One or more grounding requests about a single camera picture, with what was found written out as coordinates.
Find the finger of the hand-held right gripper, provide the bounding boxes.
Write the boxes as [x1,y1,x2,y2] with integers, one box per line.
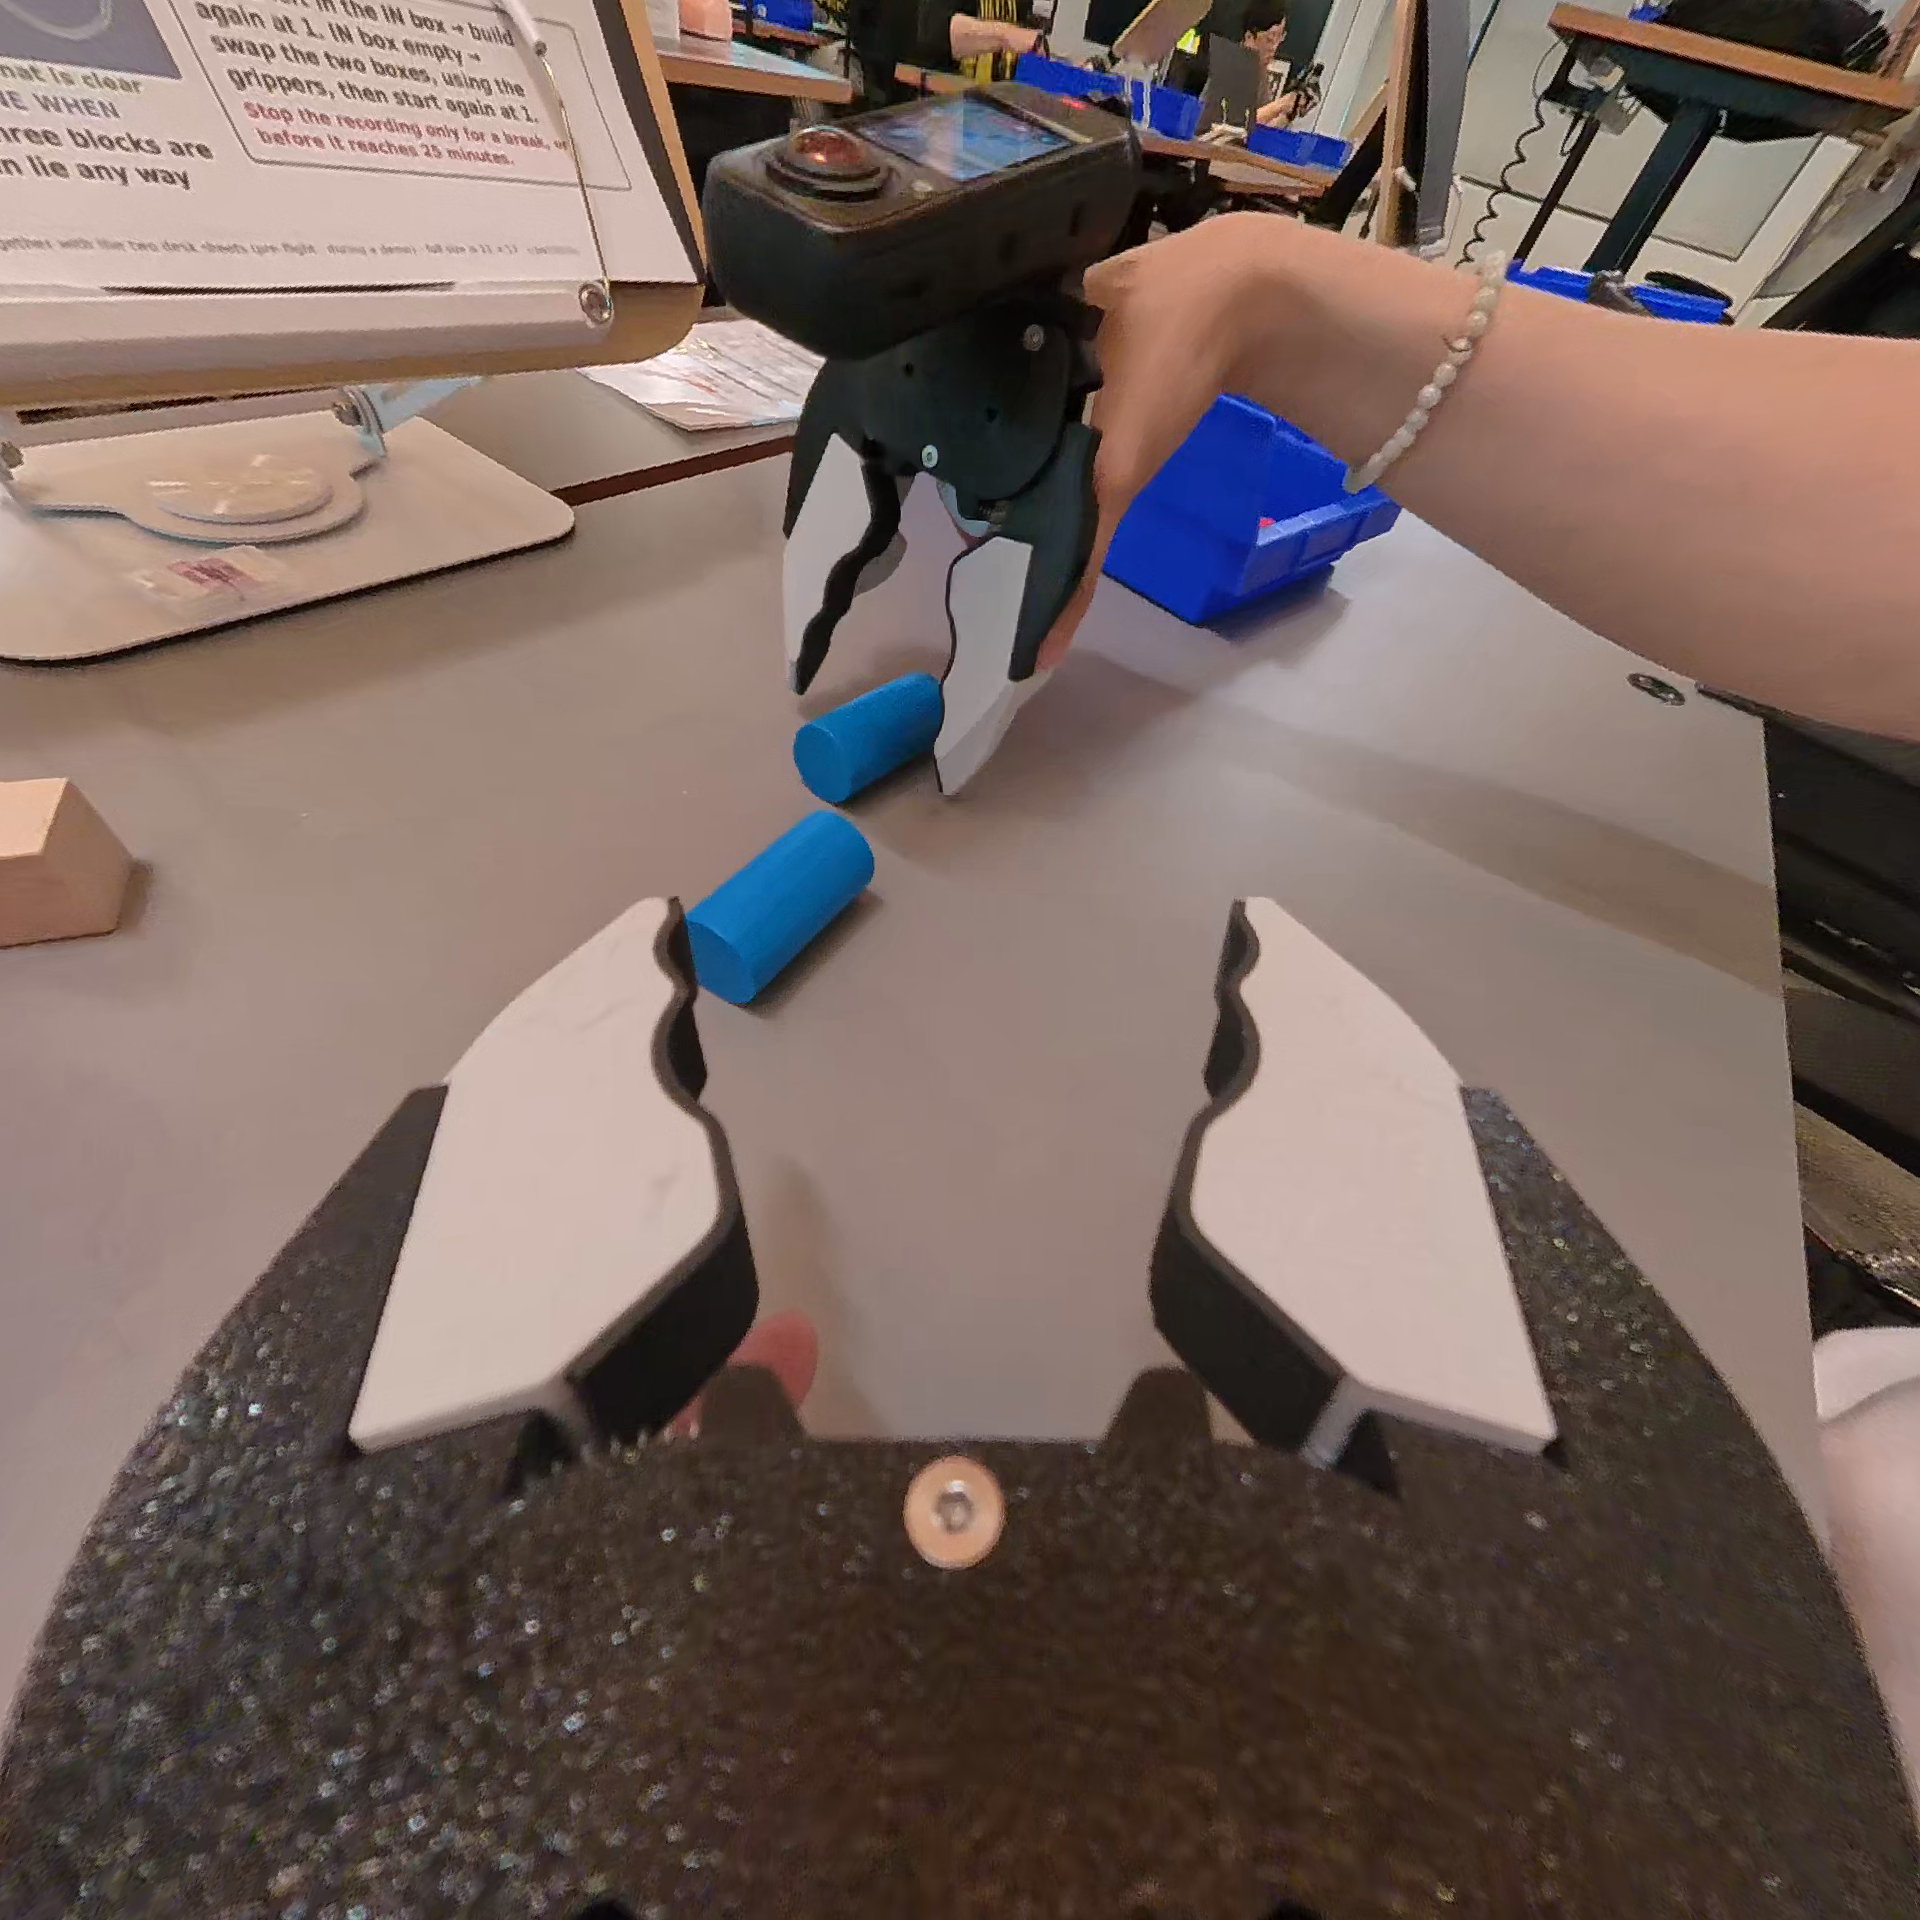
[780,433,909,696]
[931,532,1060,797]

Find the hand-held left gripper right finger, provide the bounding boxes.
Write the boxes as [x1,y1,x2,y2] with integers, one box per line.
[1147,895,1562,1464]

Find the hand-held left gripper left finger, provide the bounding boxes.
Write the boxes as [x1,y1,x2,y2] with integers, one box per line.
[348,895,760,1458]

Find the blue wooden cylinder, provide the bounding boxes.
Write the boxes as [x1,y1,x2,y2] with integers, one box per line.
[792,671,947,803]
[684,810,877,1008]

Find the blue plastic bin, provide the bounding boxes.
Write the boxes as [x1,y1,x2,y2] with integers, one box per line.
[1102,392,1404,630]

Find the light wooden arch block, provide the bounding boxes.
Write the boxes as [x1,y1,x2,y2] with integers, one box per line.
[0,775,137,950]

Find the person's right forearm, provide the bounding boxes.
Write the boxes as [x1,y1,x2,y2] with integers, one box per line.
[1349,253,1920,739]

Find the person's left hand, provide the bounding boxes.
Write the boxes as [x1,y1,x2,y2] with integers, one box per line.
[665,1312,821,1442]

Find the person's right hand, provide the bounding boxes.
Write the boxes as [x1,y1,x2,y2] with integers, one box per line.
[1034,209,1484,673]

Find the laminated paper sheet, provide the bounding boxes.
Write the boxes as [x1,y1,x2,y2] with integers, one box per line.
[576,322,827,433]

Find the wooden board stand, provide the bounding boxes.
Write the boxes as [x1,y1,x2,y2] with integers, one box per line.
[1355,0,1487,257]

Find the person's white clothing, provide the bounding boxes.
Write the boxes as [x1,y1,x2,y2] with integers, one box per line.
[1805,1325,1920,1668]

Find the white instruction sign stand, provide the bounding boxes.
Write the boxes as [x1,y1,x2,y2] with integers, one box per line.
[0,0,710,666]

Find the wooden desk with black legs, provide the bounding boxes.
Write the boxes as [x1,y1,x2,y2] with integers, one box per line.
[1544,0,1920,279]

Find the white bead bracelet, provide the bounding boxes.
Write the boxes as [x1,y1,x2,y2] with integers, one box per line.
[1338,245,1509,498]

